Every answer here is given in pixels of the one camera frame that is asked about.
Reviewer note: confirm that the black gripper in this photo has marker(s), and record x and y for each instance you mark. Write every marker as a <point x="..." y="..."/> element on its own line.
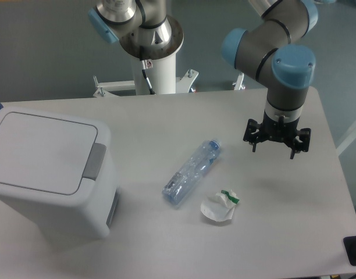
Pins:
<point x="278" y="129"/>

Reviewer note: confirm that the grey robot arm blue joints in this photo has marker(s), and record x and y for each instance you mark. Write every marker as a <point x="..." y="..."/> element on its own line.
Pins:
<point x="269" y="54"/>

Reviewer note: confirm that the white trash can body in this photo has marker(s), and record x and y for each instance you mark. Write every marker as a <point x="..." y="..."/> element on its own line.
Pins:
<point x="88" y="211"/>

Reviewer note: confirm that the white trash can lid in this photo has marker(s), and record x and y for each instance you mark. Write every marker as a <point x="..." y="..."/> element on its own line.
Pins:
<point x="43" y="153"/>

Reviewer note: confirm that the crumpled white paper cup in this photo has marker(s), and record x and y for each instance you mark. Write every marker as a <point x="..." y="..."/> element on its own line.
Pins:
<point x="220" y="207"/>

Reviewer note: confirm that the crushed clear plastic bottle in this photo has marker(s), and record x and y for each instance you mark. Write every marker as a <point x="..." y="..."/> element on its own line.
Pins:
<point x="192" y="170"/>

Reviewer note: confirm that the black device at table edge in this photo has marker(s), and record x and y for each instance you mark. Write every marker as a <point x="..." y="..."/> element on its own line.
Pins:
<point x="350" y="246"/>

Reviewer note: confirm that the grey lid push button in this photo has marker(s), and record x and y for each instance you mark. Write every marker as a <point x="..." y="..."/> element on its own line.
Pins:
<point x="94" y="161"/>

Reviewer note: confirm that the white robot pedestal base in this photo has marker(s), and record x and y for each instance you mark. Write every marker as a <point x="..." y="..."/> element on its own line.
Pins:
<point x="154" y="75"/>

